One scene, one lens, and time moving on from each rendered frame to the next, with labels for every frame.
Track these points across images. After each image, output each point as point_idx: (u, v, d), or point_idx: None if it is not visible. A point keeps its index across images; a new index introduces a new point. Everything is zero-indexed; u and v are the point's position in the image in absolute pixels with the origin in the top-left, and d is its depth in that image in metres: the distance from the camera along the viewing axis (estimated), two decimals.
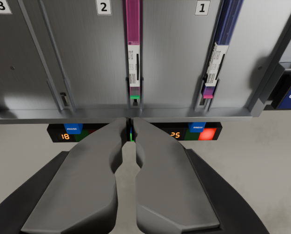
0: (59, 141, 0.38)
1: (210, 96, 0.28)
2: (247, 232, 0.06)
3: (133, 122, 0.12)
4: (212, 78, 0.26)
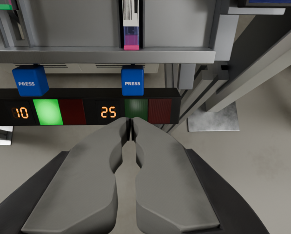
0: None
1: (134, 46, 0.18)
2: (247, 232, 0.06)
3: (133, 122, 0.12)
4: (129, 10, 0.16)
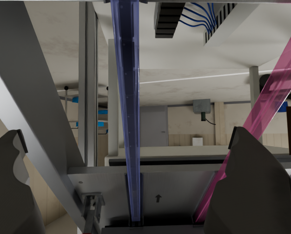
0: None
1: None
2: None
3: (235, 131, 0.11)
4: None
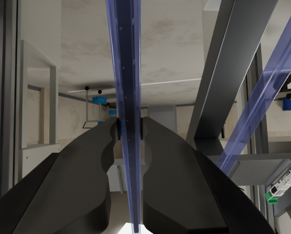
0: None
1: None
2: None
3: (142, 122, 0.12)
4: None
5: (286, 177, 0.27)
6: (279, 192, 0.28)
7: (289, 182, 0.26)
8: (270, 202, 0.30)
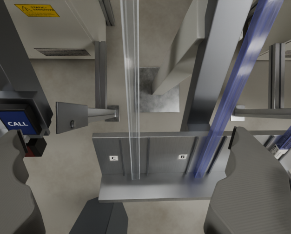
0: None
1: None
2: None
3: (235, 131, 0.11)
4: None
5: None
6: None
7: None
8: None
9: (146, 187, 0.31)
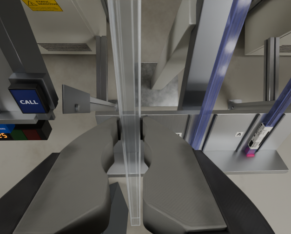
0: None
1: (252, 155, 0.36)
2: None
3: (142, 122, 0.12)
4: (256, 145, 0.34)
5: None
6: None
7: None
8: None
9: (144, 164, 0.34)
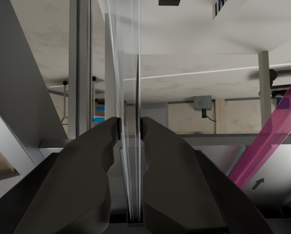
0: None
1: None
2: None
3: (142, 121, 0.12)
4: None
5: None
6: None
7: None
8: None
9: None
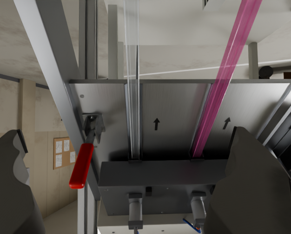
0: None
1: None
2: None
3: (235, 131, 0.11)
4: None
5: None
6: None
7: None
8: None
9: None
